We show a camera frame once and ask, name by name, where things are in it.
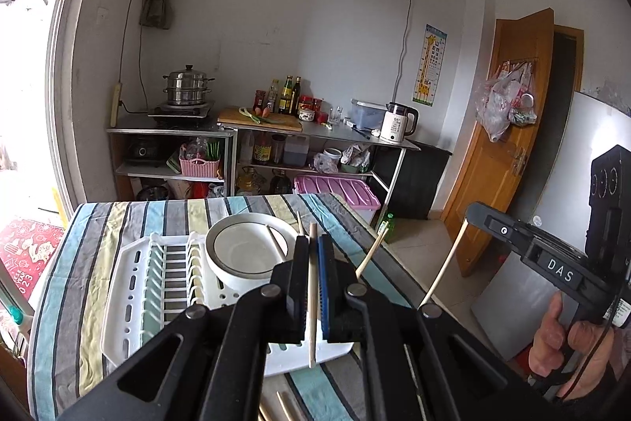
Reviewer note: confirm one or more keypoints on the red floor mat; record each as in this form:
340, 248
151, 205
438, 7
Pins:
29, 258

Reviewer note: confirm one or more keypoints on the red lidded jars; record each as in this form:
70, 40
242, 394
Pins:
311, 102

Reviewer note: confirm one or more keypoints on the white electric kettle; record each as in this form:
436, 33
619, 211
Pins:
394, 127

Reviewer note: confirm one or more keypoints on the orange wooden door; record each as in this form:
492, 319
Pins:
498, 184

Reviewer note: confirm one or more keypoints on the pink lidded storage box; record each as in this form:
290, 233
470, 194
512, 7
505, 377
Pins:
340, 191

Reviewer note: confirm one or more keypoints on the dark cooking oil bottle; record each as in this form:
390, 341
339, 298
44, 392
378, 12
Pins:
280, 183

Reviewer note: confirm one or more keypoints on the black kitchen appliance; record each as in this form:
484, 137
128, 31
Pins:
143, 153

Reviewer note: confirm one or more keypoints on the person's right hand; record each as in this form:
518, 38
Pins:
544, 342

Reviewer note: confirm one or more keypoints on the dark bottle with yellow label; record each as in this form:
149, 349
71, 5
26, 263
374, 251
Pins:
286, 98

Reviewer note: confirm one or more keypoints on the black cabinet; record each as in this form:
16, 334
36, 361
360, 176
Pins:
414, 184

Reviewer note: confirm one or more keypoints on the clear container with blue lid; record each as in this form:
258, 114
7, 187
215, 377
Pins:
367, 115

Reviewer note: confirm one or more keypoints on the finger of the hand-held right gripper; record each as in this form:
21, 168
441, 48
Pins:
498, 226

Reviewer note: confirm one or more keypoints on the white plastic dish rack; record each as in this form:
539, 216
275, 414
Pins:
172, 283

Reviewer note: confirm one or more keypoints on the crumpled food bags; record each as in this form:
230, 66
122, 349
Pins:
356, 157

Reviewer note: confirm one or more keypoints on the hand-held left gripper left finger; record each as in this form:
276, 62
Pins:
296, 293

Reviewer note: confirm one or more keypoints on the red sauce jar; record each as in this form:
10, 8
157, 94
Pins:
259, 100

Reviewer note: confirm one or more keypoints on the steel steamer pot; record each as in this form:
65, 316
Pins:
187, 88

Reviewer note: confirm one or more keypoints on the beige power strip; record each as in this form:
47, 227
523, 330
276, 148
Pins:
115, 105

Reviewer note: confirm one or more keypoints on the small drinking glass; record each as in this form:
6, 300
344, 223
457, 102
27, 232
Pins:
335, 115

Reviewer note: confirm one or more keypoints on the group of wooden chopsticks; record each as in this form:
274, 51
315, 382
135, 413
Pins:
285, 406

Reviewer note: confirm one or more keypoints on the dark square container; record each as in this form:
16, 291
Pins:
296, 153

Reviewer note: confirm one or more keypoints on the green bottle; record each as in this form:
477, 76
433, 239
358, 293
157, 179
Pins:
387, 228

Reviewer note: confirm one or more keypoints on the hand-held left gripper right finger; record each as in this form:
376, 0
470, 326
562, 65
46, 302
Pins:
325, 288

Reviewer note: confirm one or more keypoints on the orange carrot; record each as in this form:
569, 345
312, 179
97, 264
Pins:
262, 110

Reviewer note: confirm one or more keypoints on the long wooden chopstick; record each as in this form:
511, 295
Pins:
311, 302
443, 263
300, 223
370, 253

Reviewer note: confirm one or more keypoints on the white patterned jar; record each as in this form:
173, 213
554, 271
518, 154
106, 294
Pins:
306, 114

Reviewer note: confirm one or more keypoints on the giraffe wall poster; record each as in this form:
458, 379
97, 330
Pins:
430, 66

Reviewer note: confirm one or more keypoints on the small steel shelf rack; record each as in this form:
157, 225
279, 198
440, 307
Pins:
167, 132

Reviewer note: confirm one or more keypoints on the black cooktop stove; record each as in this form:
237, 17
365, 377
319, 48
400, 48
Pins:
180, 111

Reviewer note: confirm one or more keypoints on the green scallion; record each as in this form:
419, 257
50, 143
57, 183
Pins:
251, 115

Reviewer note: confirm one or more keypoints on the sliding glass door frame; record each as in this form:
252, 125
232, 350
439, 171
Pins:
69, 80

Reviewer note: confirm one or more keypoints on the yellow cooking oil bottle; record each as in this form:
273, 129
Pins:
249, 182

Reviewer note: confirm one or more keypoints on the small clear seasoning bottle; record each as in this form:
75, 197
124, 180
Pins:
273, 95

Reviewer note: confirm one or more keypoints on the hanging plastic bags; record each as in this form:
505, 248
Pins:
503, 105

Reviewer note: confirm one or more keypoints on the wooden cutting board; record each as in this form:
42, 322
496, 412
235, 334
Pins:
276, 122

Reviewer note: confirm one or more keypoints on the striped tablecloth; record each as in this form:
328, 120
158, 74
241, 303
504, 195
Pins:
74, 302

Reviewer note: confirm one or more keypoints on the dark sauce bottle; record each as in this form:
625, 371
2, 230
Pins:
296, 98

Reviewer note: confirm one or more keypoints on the white board panel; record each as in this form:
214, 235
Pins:
542, 204

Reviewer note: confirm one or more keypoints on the pink plastic basket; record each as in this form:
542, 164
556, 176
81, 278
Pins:
199, 167

